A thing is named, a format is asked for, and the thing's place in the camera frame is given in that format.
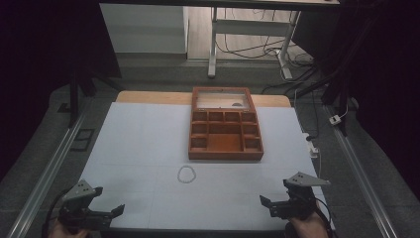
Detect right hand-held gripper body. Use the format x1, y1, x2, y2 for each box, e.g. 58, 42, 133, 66
282, 172, 331, 221

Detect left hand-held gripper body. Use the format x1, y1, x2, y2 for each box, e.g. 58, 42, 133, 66
57, 178, 104, 231

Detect wooden jewelry box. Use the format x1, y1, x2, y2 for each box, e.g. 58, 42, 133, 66
188, 86, 264, 162

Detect person's right hand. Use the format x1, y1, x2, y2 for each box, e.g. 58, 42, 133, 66
284, 211, 332, 238

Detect person's left hand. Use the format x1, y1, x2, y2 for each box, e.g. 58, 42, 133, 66
48, 218, 91, 238

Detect white power strip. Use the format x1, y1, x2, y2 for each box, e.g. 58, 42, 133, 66
302, 132, 320, 159

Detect white paper table cover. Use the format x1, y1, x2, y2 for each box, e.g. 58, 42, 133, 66
79, 101, 336, 232

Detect black tripod stand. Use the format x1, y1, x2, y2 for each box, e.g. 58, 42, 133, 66
295, 62, 360, 137
57, 63, 127, 129

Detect white cabinet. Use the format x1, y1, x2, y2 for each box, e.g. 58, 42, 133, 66
99, 3, 189, 55

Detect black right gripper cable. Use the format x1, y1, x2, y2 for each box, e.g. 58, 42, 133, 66
313, 197, 334, 234

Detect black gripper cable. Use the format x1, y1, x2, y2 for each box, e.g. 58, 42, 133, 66
313, 197, 334, 234
42, 188, 72, 238

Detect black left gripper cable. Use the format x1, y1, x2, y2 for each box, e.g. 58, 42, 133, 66
42, 188, 72, 238

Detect metal floor rail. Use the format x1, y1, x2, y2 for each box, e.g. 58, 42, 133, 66
6, 110, 87, 238
324, 104, 399, 238

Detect black floor cables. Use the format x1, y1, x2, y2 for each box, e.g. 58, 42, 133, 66
215, 8, 319, 96

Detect white desk frame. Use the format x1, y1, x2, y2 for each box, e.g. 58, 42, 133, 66
207, 6, 302, 80

